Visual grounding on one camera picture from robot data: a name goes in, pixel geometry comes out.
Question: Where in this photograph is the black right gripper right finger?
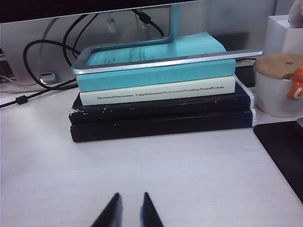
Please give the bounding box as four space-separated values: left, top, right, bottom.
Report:
139 192 165 227

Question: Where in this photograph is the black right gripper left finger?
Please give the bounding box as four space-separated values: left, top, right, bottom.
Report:
90 192 124 227

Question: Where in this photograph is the wooden mug lid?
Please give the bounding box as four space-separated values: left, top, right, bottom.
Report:
253 53 302 80

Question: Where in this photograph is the black book with chipped corner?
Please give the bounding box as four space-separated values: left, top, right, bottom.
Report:
68 81 255 124

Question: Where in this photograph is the cream neuroscience book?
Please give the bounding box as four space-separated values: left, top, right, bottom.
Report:
80 75 236 106

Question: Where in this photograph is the teal book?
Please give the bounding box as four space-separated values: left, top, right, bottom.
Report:
77 32 237 92

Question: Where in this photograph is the black mouse pad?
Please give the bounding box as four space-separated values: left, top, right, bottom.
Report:
253 120 303 204

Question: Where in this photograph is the silver monitor stand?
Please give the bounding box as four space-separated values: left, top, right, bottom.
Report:
71 4 264 75

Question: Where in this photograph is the white mug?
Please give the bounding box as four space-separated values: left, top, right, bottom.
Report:
253 68 303 119

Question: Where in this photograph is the black flat device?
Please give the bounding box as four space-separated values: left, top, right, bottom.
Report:
235 65 256 88

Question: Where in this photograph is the orange figurine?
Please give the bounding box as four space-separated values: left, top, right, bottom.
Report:
286 66 303 100

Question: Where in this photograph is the black monitor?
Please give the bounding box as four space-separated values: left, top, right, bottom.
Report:
0 0 279 24

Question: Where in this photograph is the white box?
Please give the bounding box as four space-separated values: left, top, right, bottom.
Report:
265 14 303 56

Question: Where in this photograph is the fluffy plush toy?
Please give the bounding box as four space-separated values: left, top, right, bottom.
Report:
287 0 303 27

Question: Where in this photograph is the black cable with ferrite bead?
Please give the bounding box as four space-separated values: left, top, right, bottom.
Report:
0 79 79 109

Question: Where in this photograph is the silver cable clip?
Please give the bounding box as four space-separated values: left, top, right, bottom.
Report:
39 72 58 84

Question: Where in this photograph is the white cable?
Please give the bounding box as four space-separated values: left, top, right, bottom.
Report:
0 74 40 87

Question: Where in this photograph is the black looped cable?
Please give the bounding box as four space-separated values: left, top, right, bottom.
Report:
23 40 81 86

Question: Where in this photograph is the black thin cable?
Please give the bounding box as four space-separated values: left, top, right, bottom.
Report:
62 13 100 67

